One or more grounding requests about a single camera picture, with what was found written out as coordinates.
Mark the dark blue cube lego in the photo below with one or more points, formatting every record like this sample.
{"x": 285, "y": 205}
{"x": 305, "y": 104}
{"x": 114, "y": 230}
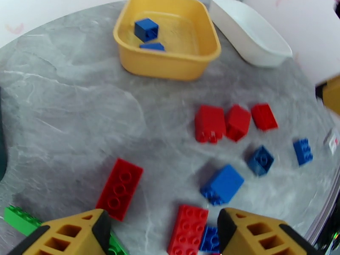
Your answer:
{"x": 144, "y": 29}

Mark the big blue lego brick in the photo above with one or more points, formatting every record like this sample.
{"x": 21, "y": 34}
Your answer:
{"x": 224, "y": 182}

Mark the white plastic container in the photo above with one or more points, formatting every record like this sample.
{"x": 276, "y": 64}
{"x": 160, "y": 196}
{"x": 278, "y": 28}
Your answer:
{"x": 255, "y": 36}

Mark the dark blue square lego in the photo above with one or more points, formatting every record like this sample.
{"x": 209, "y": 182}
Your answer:
{"x": 260, "y": 160}

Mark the long red lego brick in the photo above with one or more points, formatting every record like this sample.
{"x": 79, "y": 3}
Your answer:
{"x": 119, "y": 187}
{"x": 186, "y": 230}

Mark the short red lego brick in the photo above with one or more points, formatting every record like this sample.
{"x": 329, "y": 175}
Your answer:
{"x": 264, "y": 117}

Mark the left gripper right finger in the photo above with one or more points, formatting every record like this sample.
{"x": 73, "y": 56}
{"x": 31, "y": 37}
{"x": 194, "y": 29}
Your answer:
{"x": 244, "y": 227}

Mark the white label sticker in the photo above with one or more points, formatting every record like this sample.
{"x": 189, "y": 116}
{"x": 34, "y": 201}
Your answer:
{"x": 333, "y": 141}

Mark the blue sloped lego brick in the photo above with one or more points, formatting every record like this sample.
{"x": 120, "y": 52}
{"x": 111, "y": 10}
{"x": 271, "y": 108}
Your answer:
{"x": 152, "y": 47}

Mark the tall red lego brick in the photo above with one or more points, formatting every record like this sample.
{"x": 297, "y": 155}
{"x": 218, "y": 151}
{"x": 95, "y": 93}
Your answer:
{"x": 209, "y": 121}
{"x": 237, "y": 121}

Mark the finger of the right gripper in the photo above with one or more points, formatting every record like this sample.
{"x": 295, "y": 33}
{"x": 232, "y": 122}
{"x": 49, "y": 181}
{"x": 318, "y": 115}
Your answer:
{"x": 333, "y": 96}

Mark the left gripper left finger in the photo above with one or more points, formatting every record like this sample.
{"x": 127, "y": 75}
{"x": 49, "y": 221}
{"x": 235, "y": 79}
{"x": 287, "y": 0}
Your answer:
{"x": 79, "y": 222}

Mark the small blue lego brick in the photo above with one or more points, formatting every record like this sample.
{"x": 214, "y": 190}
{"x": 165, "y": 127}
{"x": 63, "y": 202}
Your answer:
{"x": 209, "y": 239}

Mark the yellow plastic container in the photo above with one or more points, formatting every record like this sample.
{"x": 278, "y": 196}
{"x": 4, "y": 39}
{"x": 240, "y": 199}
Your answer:
{"x": 164, "y": 65}

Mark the green lego brick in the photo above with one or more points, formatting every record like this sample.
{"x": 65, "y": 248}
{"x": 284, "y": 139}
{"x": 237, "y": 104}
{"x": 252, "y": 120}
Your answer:
{"x": 18, "y": 219}
{"x": 117, "y": 247}

